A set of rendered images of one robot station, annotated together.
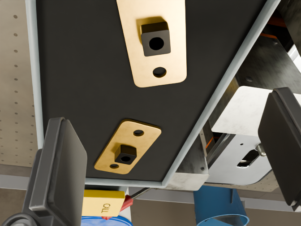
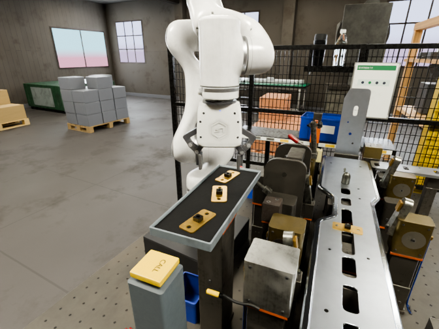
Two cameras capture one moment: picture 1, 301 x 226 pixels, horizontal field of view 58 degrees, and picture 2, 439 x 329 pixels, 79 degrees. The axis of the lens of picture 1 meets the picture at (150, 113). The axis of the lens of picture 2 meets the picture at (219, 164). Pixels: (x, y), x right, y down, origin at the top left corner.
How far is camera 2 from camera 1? 72 cm
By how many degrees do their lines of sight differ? 116
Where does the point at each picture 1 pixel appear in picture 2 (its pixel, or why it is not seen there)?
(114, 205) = (168, 264)
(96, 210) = (149, 267)
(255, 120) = (270, 257)
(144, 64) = (215, 197)
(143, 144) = (207, 218)
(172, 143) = (219, 222)
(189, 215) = not seen: outside the picture
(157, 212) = not seen: outside the picture
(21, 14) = not seen: outside the picture
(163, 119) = (217, 212)
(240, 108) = (258, 248)
